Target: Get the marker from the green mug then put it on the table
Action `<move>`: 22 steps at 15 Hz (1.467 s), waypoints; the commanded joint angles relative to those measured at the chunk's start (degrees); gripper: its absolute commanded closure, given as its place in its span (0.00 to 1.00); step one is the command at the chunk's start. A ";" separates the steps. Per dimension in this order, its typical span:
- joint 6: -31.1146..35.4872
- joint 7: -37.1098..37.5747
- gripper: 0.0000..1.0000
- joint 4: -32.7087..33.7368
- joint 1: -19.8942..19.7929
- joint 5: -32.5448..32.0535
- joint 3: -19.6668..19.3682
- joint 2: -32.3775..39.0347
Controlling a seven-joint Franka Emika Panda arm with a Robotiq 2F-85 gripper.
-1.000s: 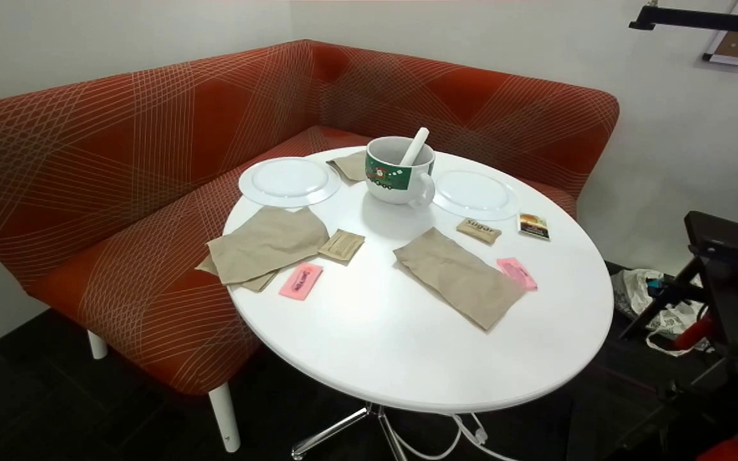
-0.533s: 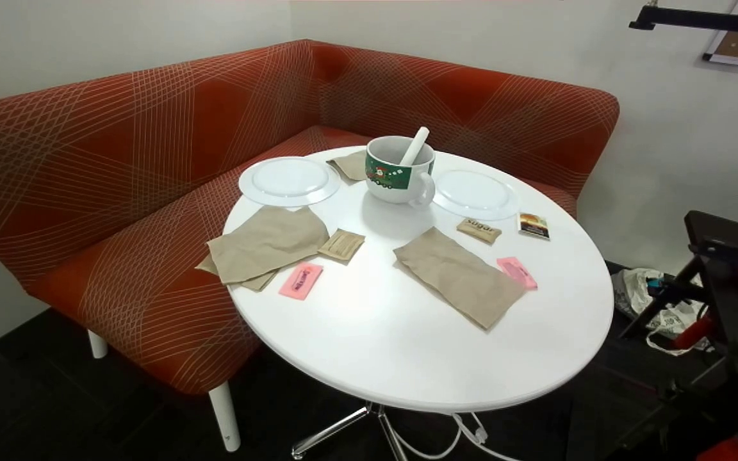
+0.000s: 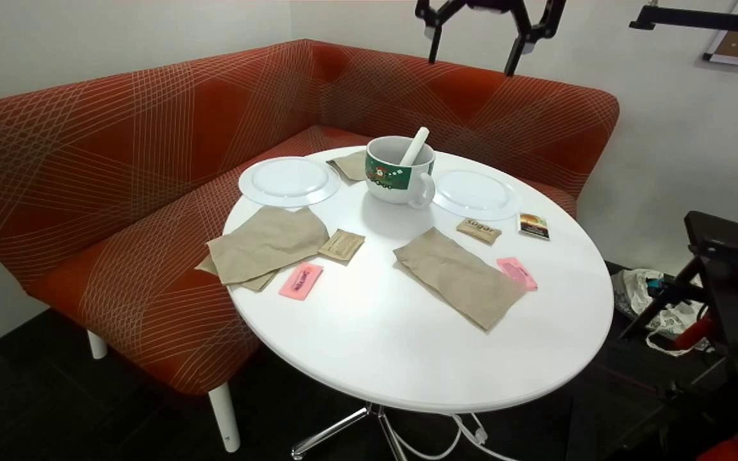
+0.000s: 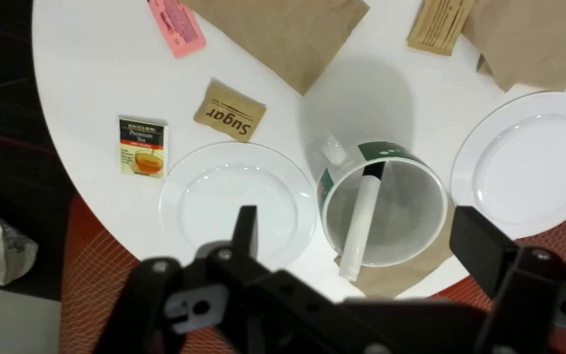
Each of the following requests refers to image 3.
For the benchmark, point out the pink sweetener packet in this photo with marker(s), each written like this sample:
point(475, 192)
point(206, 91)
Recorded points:
point(516, 271)
point(300, 280)

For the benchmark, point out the green and white mug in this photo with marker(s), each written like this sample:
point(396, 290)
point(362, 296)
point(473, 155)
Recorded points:
point(384, 174)

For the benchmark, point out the orange patterned corner sofa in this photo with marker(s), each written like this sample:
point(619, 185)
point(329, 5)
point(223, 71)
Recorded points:
point(129, 170)

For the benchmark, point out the white marker with black cap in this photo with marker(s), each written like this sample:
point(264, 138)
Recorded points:
point(416, 144)

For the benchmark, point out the white round plate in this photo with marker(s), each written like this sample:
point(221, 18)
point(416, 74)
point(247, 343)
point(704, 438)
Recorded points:
point(287, 182)
point(475, 192)

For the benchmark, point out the brown paper napkin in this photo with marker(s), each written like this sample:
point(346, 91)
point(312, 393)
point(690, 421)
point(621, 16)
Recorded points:
point(458, 276)
point(256, 281)
point(266, 244)
point(350, 166)

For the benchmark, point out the tea bag packet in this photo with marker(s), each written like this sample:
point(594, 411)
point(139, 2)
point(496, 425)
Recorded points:
point(533, 226)

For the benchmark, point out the white and green bag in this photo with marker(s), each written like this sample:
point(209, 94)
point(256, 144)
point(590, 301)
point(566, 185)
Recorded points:
point(642, 290)

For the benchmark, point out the chrome table base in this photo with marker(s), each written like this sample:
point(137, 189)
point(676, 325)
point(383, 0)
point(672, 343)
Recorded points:
point(330, 430)

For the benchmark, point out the black work table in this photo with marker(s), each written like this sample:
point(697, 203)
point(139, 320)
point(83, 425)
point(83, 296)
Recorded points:
point(729, 246)

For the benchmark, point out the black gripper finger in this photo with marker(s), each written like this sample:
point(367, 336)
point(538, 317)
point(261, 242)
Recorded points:
point(432, 21)
point(548, 21)

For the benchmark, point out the brown sugar packet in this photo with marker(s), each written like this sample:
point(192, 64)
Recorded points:
point(342, 246)
point(479, 230)

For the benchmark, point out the black horizontal bar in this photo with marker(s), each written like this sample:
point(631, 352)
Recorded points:
point(702, 18)

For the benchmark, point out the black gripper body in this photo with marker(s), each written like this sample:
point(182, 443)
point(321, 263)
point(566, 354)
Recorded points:
point(489, 2)

